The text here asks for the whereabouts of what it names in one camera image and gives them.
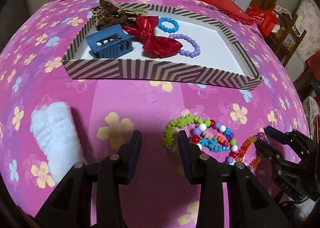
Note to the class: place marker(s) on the wooden chair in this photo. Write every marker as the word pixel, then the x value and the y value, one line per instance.
pixel 298 40

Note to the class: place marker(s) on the red shopping bag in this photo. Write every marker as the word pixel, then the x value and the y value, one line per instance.
pixel 262 20

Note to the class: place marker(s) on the red satin hair bow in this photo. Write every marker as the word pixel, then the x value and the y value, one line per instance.
pixel 155 42

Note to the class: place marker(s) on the blue hair claw clip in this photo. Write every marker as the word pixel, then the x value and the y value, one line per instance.
pixel 110 47

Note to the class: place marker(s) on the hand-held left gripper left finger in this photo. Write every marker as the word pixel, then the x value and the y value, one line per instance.
pixel 133 157

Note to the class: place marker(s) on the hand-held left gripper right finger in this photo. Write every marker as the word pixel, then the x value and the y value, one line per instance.
pixel 186 157

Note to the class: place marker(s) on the beige brown hair bow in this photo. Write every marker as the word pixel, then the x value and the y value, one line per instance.
pixel 112 5

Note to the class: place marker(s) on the red ruffled pillow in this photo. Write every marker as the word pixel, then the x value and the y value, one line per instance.
pixel 225 2

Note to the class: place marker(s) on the floral curtain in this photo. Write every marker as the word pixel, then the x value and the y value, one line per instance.
pixel 310 22

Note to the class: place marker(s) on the striped cardboard box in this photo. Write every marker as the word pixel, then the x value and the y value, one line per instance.
pixel 160 70

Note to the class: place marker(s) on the leopard print scrunchie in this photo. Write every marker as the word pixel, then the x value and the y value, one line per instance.
pixel 107 19

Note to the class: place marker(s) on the person's right hand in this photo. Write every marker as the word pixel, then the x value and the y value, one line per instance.
pixel 302 211

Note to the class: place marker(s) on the white fluffy towel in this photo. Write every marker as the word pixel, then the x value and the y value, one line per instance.
pixel 55 132

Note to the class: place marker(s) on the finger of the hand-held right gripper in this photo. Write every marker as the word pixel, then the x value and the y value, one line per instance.
pixel 277 136
pixel 267 151

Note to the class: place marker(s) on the pink floral bedsheet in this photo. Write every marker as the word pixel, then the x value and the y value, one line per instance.
pixel 150 107

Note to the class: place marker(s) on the red cloth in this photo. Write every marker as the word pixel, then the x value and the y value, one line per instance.
pixel 315 61

